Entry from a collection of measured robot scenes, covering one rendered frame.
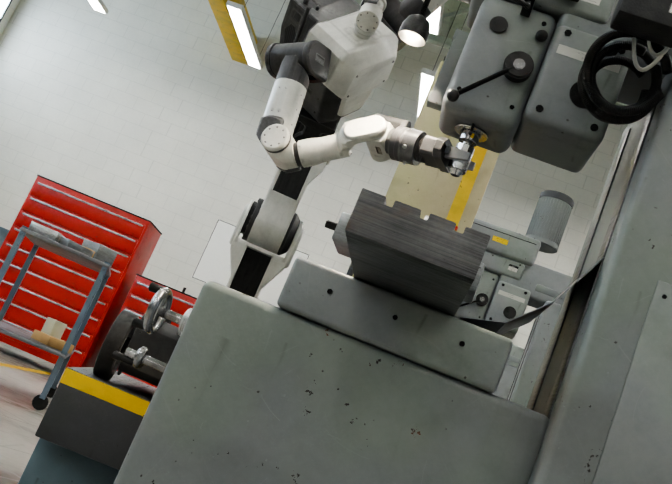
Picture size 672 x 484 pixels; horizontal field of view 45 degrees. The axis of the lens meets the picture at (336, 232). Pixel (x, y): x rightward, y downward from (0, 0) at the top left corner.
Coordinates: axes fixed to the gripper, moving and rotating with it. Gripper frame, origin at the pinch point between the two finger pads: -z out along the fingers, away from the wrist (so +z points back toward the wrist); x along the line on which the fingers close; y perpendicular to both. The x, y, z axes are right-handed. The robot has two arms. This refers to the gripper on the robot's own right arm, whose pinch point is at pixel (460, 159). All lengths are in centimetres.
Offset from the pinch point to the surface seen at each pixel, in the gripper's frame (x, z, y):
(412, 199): 158, 72, -35
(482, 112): -8.9, -3.8, -9.3
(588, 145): -0.1, -27.7, -11.1
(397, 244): -55, -16, 38
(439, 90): -5.3, 10.1, -14.1
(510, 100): -7.7, -8.7, -14.4
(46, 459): 9, 80, 109
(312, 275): -22, 13, 43
